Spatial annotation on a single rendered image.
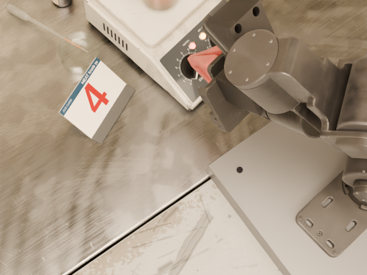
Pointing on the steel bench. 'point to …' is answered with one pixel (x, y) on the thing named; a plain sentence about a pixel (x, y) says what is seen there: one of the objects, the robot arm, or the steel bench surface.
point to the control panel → (180, 48)
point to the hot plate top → (149, 18)
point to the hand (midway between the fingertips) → (195, 62)
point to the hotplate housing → (163, 77)
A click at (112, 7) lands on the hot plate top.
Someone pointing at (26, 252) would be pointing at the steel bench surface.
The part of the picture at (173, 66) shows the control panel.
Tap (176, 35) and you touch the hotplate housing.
